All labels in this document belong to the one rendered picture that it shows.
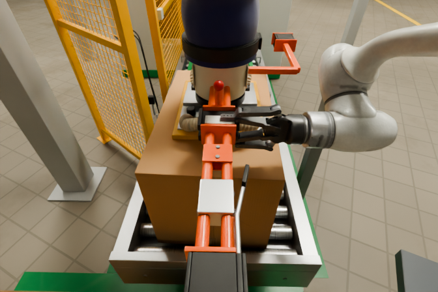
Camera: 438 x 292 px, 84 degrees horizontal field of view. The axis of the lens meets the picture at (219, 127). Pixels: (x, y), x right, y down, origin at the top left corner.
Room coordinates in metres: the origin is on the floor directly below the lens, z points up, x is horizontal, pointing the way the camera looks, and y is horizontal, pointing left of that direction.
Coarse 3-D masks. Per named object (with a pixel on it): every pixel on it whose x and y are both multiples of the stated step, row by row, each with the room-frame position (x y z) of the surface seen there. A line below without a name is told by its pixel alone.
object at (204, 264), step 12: (192, 252) 0.15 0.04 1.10; (204, 252) 0.15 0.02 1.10; (216, 252) 0.15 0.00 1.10; (228, 252) 0.15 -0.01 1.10; (192, 264) 0.14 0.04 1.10; (204, 264) 0.14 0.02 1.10; (216, 264) 0.14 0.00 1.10; (228, 264) 0.14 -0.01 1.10; (192, 276) 0.12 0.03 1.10; (204, 276) 0.12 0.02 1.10; (216, 276) 0.12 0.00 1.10; (228, 276) 0.12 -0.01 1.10; (192, 288) 0.11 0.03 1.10; (204, 288) 0.11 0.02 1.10; (216, 288) 0.11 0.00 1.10; (228, 288) 0.11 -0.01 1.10
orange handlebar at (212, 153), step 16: (288, 48) 0.92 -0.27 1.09; (224, 96) 0.58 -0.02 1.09; (208, 144) 0.38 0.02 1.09; (224, 144) 0.38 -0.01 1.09; (208, 160) 0.33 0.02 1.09; (224, 160) 0.33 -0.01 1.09; (208, 176) 0.30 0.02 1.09; (224, 176) 0.30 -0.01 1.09; (208, 224) 0.20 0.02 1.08; (224, 224) 0.20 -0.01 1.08; (208, 240) 0.18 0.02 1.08; (224, 240) 0.18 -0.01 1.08
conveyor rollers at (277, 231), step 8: (280, 208) 0.56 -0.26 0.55; (280, 216) 0.54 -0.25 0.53; (144, 224) 0.49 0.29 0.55; (144, 232) 0.47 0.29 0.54; (152, 232) 0.47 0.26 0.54; (272, 232) 0.46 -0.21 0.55; (280, 232) 0.46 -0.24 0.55; (288, 232) 0.46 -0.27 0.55; (136, 248) 0.40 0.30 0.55; (144, 248) 0.40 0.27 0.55; (152, 248) 0.40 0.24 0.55; (160, 248) 0.40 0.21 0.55; (168, 248) 0.40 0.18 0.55; (176, 248) 0.40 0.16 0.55; (248, 248) 0.40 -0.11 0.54; (272, 248) 0.40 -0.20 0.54; (280, 248) 0.41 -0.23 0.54
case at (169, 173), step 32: (160, 128) 0.60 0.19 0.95; (160, 160) 0.47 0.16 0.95; (192, 160) 0.47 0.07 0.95; (256, 160) 0.47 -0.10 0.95; (160, 192) 0.42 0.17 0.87; (192, 192) 0.41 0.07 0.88; (256, 192) 0.40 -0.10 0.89; (160, 224) 0.42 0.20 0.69; (192, 224) 0.41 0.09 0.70; (256, 224) 0.40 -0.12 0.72
